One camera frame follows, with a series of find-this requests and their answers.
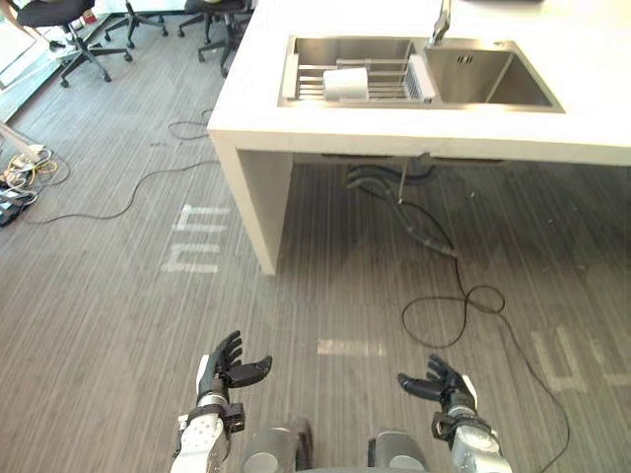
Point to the silver robot leg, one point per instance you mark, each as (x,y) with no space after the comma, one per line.
(276,448)
(397,451)

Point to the silver right robot leg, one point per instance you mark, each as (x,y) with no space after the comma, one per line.
(397,451)

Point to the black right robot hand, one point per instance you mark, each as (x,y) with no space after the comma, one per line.
(443,382)

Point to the white cup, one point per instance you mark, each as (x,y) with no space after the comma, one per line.
(346,83)

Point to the silver left robot leg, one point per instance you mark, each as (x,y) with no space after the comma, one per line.
(276,448)

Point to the black power strip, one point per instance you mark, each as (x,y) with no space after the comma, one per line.
(12,204)

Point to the stainless steel double sink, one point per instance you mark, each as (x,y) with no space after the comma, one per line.
(493,79)

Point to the chrome faucet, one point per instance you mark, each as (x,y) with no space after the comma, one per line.
(440,24)

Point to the metal sink drying rack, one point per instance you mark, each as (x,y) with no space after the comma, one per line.
(389,81)

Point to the black office chair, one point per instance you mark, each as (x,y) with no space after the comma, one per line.
(222,29)
(74,34)
(140,20)

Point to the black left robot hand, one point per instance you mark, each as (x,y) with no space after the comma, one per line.
(231,368)

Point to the white counter island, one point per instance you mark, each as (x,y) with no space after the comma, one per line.
(374,133)

